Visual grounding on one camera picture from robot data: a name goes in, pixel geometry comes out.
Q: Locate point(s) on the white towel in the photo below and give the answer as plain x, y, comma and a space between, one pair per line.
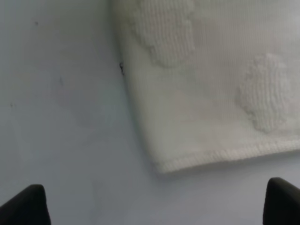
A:
211, 80

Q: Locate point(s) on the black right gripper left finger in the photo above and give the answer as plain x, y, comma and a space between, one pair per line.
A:
29, 207

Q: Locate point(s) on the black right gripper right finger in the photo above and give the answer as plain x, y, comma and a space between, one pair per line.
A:
282, 203

